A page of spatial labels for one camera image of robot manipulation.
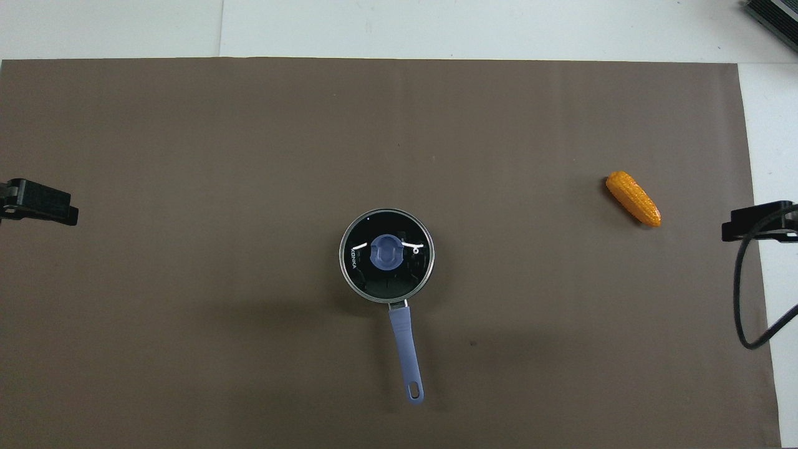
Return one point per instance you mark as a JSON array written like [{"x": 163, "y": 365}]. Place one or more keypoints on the brown table mat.
[{"x": 249, "y": 187}]

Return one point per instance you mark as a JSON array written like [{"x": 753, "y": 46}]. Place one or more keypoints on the glass lid with blue knob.
[{"x": 386, "y": 252}]

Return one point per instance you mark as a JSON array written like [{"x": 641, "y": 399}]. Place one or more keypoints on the dark grey ribbed device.
[{"x": 776, "y": 17}]

